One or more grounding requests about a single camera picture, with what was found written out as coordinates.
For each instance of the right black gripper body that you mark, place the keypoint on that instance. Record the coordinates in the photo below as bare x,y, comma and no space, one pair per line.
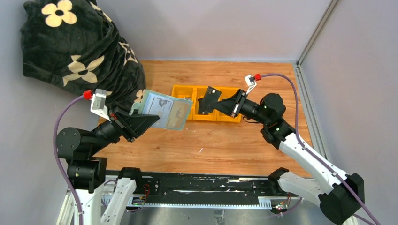
237,103

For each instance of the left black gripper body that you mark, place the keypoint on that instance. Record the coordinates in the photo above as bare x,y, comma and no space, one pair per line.
123,126

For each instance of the dark grey credit card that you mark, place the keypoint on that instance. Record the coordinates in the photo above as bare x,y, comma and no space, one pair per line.
207,102

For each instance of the white VIP card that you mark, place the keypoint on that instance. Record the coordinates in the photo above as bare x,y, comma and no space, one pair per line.
159,105

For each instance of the green card holder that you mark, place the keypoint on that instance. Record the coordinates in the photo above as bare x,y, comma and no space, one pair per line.
139,107

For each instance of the gold card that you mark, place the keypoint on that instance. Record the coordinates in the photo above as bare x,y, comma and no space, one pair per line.
178,115

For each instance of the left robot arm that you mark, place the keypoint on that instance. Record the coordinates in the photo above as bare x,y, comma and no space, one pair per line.
86,174

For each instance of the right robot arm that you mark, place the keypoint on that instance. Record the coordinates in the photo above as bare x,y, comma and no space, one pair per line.
338,194

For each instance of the yellow three-compartment bin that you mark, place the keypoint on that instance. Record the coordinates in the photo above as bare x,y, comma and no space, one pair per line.
194,93

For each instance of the black floral plush blanket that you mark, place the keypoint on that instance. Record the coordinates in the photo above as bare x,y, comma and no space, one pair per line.
75,46

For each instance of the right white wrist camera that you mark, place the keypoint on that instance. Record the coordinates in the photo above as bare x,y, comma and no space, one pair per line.
251,81

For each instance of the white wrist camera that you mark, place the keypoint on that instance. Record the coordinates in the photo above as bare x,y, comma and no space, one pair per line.
251,81
98,106

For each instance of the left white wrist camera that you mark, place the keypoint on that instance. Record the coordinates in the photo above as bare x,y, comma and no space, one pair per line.
98,106

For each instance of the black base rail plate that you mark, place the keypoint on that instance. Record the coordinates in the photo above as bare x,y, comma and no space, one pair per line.
206,189

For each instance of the aluminium frame rail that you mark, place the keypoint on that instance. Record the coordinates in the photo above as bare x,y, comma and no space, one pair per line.
304,55

